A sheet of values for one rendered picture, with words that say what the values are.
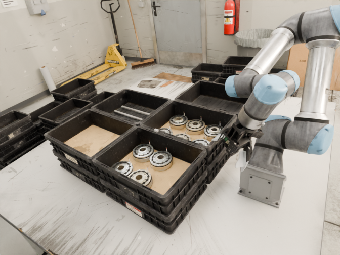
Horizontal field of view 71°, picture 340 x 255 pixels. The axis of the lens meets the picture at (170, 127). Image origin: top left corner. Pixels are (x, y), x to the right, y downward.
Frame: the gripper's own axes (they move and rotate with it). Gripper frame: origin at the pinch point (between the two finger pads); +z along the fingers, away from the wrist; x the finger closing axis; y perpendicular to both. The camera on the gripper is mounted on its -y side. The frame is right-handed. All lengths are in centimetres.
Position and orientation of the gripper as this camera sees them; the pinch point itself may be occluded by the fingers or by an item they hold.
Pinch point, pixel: (228, 155)
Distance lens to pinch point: 91.7
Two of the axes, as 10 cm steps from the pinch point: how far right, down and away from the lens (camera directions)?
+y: -8.0, 3.2, -5.0
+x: 5.6, 7.0, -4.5
